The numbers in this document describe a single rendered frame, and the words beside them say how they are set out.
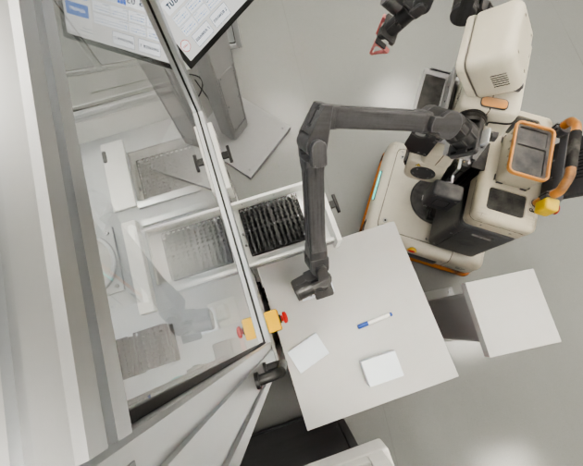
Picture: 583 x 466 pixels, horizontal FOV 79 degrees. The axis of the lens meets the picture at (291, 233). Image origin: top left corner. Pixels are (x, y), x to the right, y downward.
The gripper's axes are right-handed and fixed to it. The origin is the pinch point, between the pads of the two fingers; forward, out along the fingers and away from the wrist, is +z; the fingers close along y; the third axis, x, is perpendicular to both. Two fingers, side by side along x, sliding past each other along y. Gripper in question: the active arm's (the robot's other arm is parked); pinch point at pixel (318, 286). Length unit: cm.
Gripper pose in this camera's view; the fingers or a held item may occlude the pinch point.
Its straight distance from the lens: 132.5
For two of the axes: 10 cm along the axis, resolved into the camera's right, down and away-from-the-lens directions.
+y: 3.1, 9.2, -2.5
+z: 0.1, 2.6, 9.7
